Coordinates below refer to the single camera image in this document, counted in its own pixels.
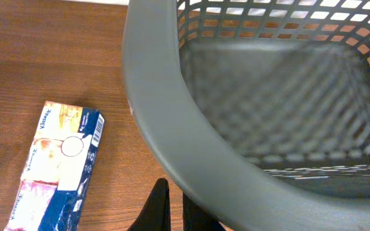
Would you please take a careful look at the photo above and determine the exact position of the Kleenex tissue multipack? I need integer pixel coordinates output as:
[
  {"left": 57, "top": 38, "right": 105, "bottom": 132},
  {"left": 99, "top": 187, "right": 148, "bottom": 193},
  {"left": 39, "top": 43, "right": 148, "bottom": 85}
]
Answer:
[{"left": 5, "top": 101, "right": 105, "bottom": 231}]

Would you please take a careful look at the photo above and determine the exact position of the grey plastic mesh basket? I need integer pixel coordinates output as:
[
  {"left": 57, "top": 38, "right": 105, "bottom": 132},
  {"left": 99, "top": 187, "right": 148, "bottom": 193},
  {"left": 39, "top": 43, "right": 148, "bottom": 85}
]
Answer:
[{"left": 123, "top": 0, "right": 370, "bottom": 230}]

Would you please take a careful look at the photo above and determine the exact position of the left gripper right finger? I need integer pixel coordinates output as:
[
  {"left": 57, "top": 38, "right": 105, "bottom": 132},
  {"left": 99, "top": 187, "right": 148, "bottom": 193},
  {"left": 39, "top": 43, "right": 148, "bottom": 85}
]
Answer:
[{"left": 182, "top": 193, "right": 225, "bottom": 231}]

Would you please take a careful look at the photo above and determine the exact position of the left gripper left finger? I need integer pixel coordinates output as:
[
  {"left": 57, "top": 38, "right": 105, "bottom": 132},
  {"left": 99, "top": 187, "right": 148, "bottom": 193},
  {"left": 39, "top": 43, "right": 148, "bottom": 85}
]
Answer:
[{"left": 128, "top": 178, "right": 171, "bottom": 231}]

